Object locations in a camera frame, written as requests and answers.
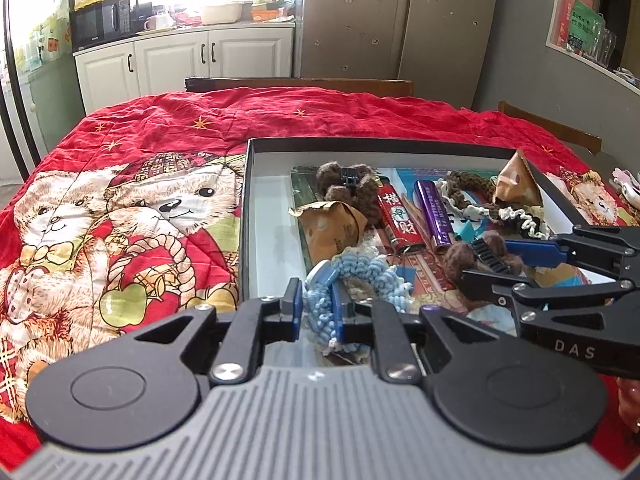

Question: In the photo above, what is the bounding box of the purple lighter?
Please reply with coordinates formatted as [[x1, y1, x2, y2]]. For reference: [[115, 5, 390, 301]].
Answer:
[[414, 179, 456, 253]]

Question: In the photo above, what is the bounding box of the black microwave oven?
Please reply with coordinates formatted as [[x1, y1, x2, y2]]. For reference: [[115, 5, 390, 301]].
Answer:
[[70, 0, 132, 52]]

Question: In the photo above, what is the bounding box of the white plastic basin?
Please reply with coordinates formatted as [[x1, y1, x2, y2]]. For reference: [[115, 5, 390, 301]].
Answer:
[[200, 4, 244, 25]]

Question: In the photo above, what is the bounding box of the red bear-print blanket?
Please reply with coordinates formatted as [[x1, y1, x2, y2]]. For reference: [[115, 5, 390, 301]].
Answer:
[[0, 86, 640, 461]]

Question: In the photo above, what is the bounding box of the white base cabinet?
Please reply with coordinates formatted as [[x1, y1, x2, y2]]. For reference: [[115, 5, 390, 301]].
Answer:
[[74, 25, 296, 116]]

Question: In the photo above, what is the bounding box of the stainless steel refrigerator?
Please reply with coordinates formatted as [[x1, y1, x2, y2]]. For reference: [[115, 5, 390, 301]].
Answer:
[[300, 0, 502, 108]]

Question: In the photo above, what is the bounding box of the red lighter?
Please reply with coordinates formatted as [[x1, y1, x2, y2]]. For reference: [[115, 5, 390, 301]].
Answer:
[[376, 178, 426, 256]]

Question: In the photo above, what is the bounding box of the black shallow cardboard box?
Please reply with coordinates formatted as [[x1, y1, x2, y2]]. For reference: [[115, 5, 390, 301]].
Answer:
[[239, 137, 618, 343]]

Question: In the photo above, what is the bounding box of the green paper bag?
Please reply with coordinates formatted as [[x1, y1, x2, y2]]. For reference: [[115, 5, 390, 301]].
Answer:
[[567, 9, 606, 56]]

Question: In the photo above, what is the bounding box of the clear drinking glasses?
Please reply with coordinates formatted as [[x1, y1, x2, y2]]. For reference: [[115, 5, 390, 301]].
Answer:
[[590, 27, 619, 66]]

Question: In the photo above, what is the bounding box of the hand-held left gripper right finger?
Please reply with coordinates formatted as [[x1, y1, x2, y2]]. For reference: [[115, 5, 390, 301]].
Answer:
[[331, 280, 506, 386]]

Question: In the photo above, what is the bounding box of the red paper bag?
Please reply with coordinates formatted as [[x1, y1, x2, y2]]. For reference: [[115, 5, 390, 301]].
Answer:
[[559, 0, 596, 46]]

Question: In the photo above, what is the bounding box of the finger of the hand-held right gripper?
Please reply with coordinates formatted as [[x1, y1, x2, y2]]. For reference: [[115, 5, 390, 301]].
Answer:
[[460, 268, 640, 336], [504, 224, 640, 282]]

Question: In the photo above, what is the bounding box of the black scrunchie with cream lace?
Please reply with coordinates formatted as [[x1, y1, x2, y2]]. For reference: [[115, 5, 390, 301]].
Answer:
[[495, 204, 551, 240]]

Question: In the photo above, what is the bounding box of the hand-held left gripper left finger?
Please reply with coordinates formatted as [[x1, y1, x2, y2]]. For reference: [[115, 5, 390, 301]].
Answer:
[[131, 277, 304, 386]]

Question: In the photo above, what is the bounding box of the brown braided scrunchie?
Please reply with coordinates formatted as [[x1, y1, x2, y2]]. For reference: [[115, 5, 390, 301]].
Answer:
[[436, 169, 501, 211]]

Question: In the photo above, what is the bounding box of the light blue scrunchie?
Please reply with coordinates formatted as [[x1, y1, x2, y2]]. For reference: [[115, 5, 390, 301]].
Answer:
[[302, 252, 415, 356]]

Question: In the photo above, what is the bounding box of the black sliding door frame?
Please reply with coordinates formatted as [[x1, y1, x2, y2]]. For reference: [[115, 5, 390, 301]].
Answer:
[[0, 0, 43, 181]]

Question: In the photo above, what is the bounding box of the person's right hand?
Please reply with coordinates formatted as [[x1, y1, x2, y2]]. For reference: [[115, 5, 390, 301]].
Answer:
[[616, 376, 640, 435]]

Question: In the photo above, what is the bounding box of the brown paper pyramid packet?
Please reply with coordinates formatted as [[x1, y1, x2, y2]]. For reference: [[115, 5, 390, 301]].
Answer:
[[492, 149, 545, 207], [299, 201, 373, 264]]

